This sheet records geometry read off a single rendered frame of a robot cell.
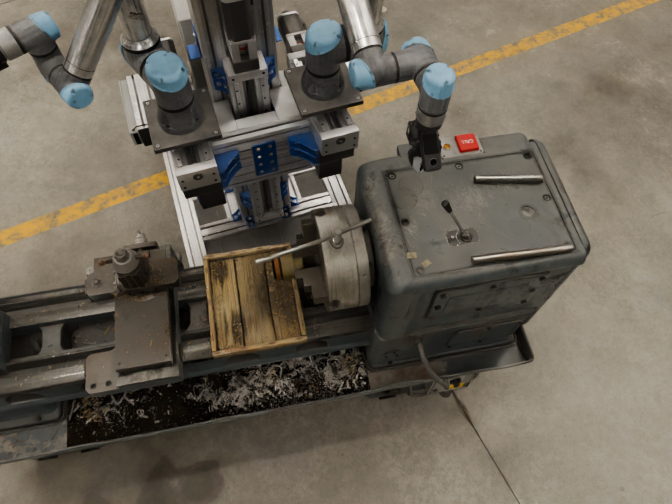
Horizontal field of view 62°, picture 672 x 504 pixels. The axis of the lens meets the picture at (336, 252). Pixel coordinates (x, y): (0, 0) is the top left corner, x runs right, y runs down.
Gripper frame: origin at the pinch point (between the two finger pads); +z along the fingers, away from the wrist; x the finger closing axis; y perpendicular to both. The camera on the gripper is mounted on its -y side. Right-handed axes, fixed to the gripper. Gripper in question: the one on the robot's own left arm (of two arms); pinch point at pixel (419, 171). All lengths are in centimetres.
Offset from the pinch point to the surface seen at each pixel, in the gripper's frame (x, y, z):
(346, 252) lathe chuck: 25.0, -18.3, 7.5
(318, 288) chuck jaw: 33.7, -22.5, 19.2
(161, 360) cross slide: 83, -31, 33
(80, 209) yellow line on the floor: 144, 97, 130
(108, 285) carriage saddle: 100, 0, 39
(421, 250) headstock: 5.0, -22.9, 4.5
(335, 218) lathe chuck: 25.9, -7.1, 7.1
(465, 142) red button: -17.7, 10.2, 3.3
